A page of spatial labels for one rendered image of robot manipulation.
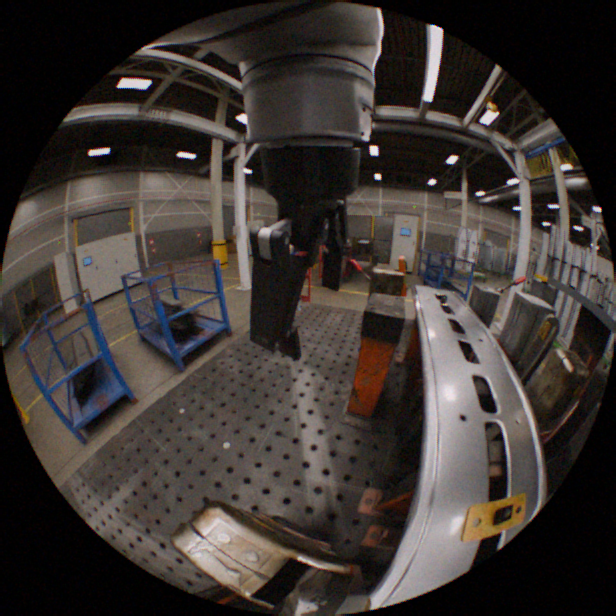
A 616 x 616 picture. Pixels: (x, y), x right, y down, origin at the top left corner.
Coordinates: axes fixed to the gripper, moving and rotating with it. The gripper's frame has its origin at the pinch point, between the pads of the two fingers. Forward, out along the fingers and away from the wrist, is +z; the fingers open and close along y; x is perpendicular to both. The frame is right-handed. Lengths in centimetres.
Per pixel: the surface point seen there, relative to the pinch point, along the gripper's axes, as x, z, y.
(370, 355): -11.2, 13.7, 4.3
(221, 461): 8.5, 26.0, -32.6
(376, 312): -8.9, 4.8, 8.2
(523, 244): -240, 34, 293
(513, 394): -32.9, -2.2, -2.7
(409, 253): -88, 286, 567
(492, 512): -25.1, -8.1, -17.9
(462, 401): -22.6, -1.4, -5.5
